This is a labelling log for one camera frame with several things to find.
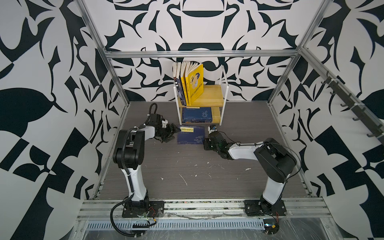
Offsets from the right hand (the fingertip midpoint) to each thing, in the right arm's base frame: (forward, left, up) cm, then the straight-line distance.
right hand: (205, 139), depth 95 cm
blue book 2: (+4, +9, -1) cm, 10 cm away
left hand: (+6, +17, +1) cm, 18 cm away
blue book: (+15, +1, +6) cm, 16 cm away
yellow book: (+18, +6, +33) cm, 38 cm away
